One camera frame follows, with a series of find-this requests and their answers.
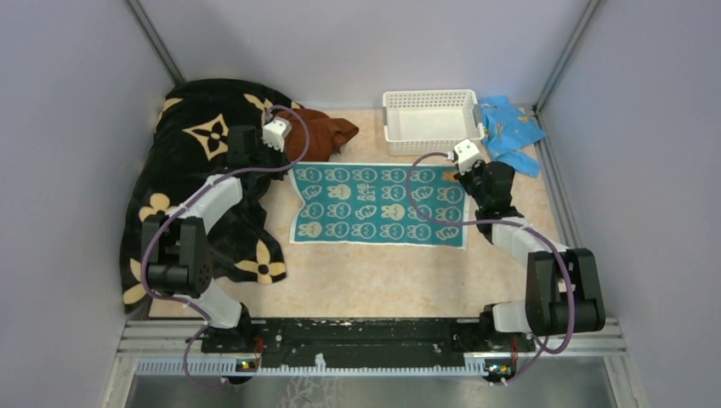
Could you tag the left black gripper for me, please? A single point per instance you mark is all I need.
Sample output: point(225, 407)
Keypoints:
point(281, 158)

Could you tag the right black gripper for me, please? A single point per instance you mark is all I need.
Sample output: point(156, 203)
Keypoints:
point(479, 166)

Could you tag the teal rabbit pattern towel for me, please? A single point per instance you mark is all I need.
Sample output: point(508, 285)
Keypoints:
point(379, 204)

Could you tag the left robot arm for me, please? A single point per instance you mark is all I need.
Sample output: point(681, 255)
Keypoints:
point(176, 263)

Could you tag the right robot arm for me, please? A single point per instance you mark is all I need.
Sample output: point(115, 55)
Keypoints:
point(562, 290)

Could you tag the black blanket with tan flowers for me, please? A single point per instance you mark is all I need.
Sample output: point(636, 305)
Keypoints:
point(190, 144)

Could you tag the light blue cloth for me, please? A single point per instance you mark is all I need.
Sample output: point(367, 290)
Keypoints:
point(510, 130)

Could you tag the brown towel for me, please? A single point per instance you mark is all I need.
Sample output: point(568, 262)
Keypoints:
point(327, 135)

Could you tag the white plastic basket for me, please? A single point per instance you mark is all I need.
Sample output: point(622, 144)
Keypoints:
point(423, 121)

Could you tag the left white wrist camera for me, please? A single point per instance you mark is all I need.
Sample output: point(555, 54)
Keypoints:
point(274, 133)

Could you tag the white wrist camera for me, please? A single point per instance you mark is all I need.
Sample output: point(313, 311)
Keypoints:
point(274, 133)
point(466, 154)

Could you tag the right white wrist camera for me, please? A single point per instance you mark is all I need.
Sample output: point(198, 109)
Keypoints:
point(466, 154)

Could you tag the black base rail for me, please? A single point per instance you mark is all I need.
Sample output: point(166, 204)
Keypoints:
point(363, 343)

